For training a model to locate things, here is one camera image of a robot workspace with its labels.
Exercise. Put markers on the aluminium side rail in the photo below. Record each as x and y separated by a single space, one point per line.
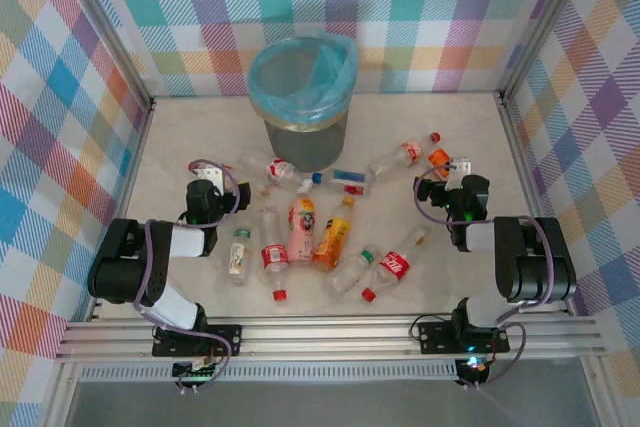
528 172
131 162

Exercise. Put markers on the crushed clear bottle red label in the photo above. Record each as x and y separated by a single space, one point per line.
274 254

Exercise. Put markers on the blue plastic bin liner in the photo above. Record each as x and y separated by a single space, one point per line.
332 64

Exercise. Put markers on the clear bottle red white label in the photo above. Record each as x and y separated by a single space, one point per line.
410 151

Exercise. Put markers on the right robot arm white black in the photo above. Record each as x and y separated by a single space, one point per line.
540 267

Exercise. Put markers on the small bottle with green cap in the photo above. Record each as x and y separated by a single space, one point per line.
239 257

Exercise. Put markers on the controller circuit board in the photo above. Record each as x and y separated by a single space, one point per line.
192 374
474 366

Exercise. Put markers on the clear bottle with blue cap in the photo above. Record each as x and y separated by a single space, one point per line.
280 172

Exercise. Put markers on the small orange bottle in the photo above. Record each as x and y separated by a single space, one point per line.
438 157

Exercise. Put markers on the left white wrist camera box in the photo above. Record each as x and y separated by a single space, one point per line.
212 177

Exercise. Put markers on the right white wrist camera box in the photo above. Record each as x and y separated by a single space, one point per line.
460 167

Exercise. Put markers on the left controller circuit board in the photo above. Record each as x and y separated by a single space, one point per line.
192 374

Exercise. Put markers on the orange juice bottle yellow cap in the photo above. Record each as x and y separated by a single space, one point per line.
332 242

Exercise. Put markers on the clear wide bottle green cap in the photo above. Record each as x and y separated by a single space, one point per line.
347 274

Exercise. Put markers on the aluminium front rail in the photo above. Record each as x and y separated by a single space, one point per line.
325 337

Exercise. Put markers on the cola bottle red label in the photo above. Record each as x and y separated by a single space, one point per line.
395 264

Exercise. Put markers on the grey mesh waste bin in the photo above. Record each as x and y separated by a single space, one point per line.
305 147

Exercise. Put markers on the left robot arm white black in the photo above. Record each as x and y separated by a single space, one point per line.
125 267

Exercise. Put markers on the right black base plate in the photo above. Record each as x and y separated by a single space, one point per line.
435 337

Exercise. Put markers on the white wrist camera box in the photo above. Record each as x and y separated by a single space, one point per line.
460 167
212 177

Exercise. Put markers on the right controller circuit board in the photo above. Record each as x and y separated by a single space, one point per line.
474 366

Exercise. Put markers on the clear bottle with blue label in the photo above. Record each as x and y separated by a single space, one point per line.
347 176

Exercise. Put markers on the pink drink bottle white cap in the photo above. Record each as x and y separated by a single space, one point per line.
302 232

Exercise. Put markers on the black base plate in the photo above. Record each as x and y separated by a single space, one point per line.
225 339
435 337

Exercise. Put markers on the aluminium frame post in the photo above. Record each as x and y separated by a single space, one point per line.
107 27
546 22

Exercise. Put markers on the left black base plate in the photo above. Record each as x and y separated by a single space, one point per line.
225 339

